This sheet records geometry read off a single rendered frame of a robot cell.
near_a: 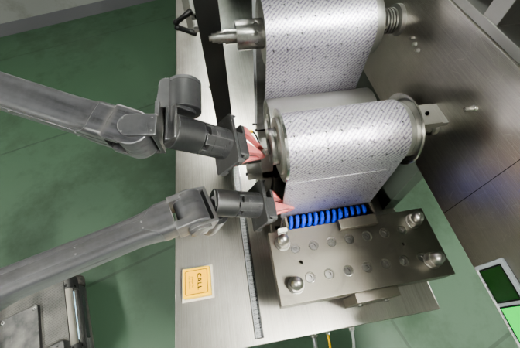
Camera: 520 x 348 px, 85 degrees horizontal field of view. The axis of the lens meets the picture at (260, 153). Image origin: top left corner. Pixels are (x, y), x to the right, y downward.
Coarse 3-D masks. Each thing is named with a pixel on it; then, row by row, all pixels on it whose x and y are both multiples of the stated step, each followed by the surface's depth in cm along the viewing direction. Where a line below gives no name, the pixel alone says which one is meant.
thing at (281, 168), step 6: (408, 108) 54; (276, 120) 53; (414, 120) 53; (276, 126) 52; (414, 126) 53; (414, 132) 53; (282, 138) 50; (414, 138) 53; (282, 144) 50; (414, 144) 54; (282, 150) 50; (282, 156) 51; (282, 162) 51; (282, 168) 52
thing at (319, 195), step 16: (352, 176) 59; (368, 176) 60; (384, 176) 61; (288, 192) 60; (304, 192) 61; (320, 192) 62; (336, 192) 64; (352, 192) 66; (368, 192) 67; (304, 208) 69; (320, 208) 71; (336, 208) 73
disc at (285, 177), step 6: (276, 108) 54; (276, 114) 54; (282, 120) 50; (282, 126) 50; (282, 132) 50; (288, 144) 49; (288, 150) 49; (288, 156) 49; (288, 162) 50; (288, 168) 50; (282, 174) 56; (288, 174) 51; (282, 180) 57; (288, 180) 54
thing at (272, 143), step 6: (270, 132) 53; (276, 132) 53; (270, 138) 53; (276, 138) 52; (270, 144) 53; (276, 144) 52; (270, 150) 54; (276, 150) 52; (270, 156) 56; (276, 156) 53; (270, 162) 57; (276, 162) 54
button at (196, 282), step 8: (184, 272) 73; (192, 272) 73; (200, 272) 73; (208, 272) 73; (184, 280) 72; (192, 280) 72; (200, 280) 72; (208, 280) 72; (184, 288) 71; (192, 288) 71; (200, 288) 71; (208, 288) 71; (184, 296) 70; (192, 296) 70; (200, 296) 71
